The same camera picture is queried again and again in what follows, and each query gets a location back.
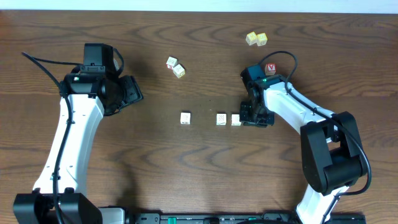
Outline red letter V block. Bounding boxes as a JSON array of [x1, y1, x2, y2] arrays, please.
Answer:
[[265, 63, 276, 76]]

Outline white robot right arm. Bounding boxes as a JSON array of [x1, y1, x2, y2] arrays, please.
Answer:
[[239, 75, 371, 223]]

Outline umbrella picture block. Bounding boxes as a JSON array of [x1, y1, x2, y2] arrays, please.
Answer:
[[173, 64, 186, 78]]

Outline yellow letter block left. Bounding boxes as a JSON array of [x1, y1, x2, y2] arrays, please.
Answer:
[[246, 32, 257, 45]]

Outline red number three block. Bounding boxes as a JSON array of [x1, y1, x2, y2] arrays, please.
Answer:
[[166, 57, 178, 70]]

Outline blue letter X block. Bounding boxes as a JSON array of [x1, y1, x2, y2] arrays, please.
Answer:
[[216, 113, 227, 126]]

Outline yellow letter block right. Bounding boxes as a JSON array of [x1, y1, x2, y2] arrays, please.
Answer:
[[256, 32, 268, 47]]

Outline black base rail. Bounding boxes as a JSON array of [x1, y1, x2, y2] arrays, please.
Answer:
[[99, 206, 368, 224]]

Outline red edged wooden block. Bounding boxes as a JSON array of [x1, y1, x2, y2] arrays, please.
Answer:
[[231, 114, 242, 126]]

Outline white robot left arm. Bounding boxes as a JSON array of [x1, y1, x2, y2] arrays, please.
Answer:
[[13, 73, 143, 223]]

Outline green edged wooden block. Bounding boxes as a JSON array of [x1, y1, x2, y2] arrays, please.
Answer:
[[180, 112, 191, 124]]

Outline yellow letter block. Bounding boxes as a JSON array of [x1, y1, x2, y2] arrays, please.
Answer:
[[256, 32, 268, 47], [246, 32, 257, 45]]

